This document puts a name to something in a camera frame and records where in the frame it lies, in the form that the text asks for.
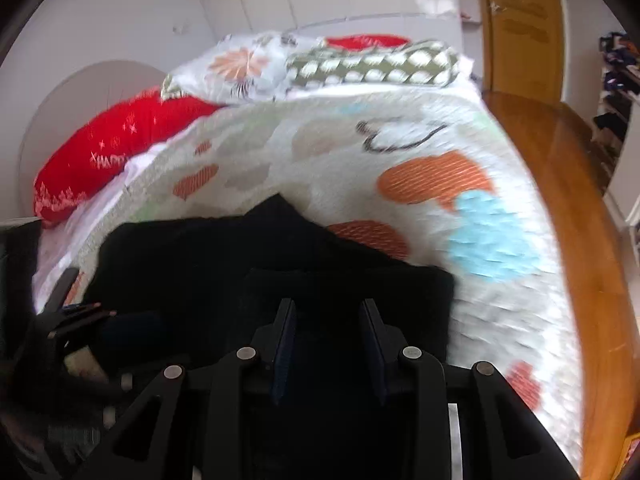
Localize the black pants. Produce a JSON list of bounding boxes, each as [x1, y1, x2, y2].
[[84, 195, 454, 385]]

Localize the white bed sheet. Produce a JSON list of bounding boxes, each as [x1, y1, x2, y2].
[[32, 142, 169, 314]]

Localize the heart patterned quilt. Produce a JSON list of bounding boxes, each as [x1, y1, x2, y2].
[[75, 90, 582, 466]]

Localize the red long pillow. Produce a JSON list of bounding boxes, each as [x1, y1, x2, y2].
[[32, 87, 221, 226]]

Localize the beige round headboard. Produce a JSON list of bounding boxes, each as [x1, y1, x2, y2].
[[17, 60, 165, 216]]

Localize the white floral pillow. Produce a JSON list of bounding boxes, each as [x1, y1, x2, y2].
[[160, 30, 326, 105]]

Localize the green white bolster pillow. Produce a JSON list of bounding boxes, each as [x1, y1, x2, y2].
[[286, 40, 473, 90]]

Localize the shoe rack with shoes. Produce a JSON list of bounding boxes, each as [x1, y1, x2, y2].
[[591, 32, 639, 177]]

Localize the wooden door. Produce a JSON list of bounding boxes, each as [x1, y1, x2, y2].
[[480, 0, 564, 107]]

